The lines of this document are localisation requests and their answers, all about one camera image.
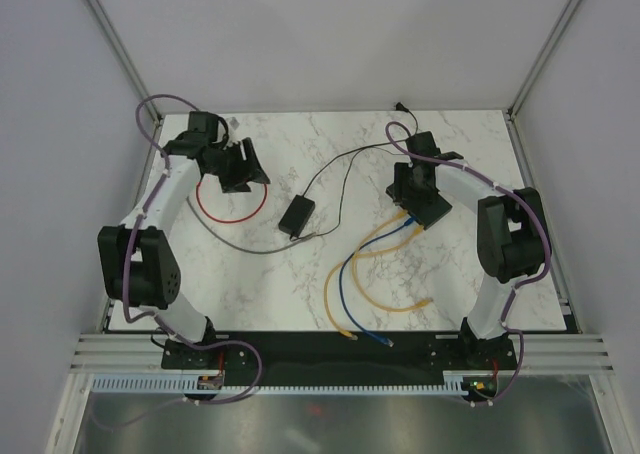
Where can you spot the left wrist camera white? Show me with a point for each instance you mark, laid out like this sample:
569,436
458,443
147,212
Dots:
232,123

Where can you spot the black power adapter brick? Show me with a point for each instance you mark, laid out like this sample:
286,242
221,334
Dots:
296,216

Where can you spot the left aluminium corner post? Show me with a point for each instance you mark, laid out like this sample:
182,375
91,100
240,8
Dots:
108,31

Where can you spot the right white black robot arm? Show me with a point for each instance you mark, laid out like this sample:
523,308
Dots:
512,241

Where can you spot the aluminium frame rail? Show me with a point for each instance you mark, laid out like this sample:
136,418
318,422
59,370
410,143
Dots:
544,354

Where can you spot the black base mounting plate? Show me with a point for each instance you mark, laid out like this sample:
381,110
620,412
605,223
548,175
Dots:
322,358

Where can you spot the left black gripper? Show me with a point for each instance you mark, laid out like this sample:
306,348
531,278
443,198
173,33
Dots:
246,171

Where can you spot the white slotted cable duct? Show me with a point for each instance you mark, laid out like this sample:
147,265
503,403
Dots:
200,384

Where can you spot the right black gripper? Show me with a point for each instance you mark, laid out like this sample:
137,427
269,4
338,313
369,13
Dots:
401,175

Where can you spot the right aluminium corner post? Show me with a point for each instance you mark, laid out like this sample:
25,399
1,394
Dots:
551,43

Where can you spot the aluminium corner post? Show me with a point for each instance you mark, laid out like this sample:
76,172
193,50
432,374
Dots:
108,31
551,43

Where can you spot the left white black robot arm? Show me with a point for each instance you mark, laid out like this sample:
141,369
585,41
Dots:
138,264

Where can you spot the black network switch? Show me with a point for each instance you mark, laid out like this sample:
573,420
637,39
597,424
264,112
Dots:
425,213

